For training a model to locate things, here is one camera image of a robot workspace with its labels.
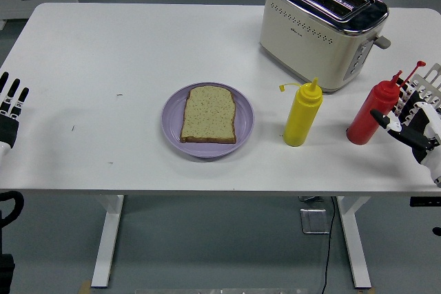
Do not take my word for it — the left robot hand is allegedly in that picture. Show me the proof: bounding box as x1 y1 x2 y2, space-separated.
0 72 30 167

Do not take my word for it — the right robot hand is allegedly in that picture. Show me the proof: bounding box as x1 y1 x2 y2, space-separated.
370 63 441 189

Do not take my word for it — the red squeeze bottle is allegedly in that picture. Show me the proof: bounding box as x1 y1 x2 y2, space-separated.
346 61 427 146

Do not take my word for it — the bread slice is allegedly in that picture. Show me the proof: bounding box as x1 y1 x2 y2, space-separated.
179 85 238 145

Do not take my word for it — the black table control panel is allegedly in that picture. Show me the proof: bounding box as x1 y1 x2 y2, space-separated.
409 196 441 207

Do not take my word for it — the yellow squeeze bottle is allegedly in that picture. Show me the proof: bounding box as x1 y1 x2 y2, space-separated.
278 77 324 147

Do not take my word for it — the white table leg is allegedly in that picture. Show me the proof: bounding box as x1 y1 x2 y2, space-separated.
336 196 373 290
90 193 125 288

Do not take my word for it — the cream and chrome toaster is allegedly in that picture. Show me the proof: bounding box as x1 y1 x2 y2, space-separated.
258 0 392 94

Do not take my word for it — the metal floor plate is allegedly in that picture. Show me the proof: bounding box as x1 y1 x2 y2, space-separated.
299 207 332 235

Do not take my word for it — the purple round plate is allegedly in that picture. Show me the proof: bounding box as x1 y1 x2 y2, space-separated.
161 82 255 160

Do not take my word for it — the black hanging power cable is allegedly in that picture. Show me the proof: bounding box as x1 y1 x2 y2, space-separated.
320 196 337 294

